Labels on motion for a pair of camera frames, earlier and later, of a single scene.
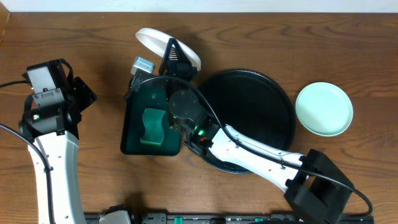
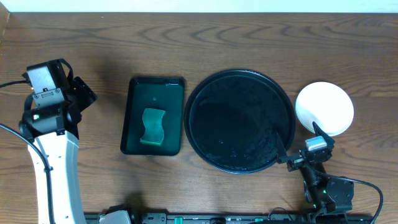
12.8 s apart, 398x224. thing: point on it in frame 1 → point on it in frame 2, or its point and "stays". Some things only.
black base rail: (229, 218) stays
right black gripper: (180, 65) → (295, 160)
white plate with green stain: (157, 40) → (326, 104)
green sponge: (154, 132) stays
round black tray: (252, 102) stays
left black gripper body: (84, 92) stays
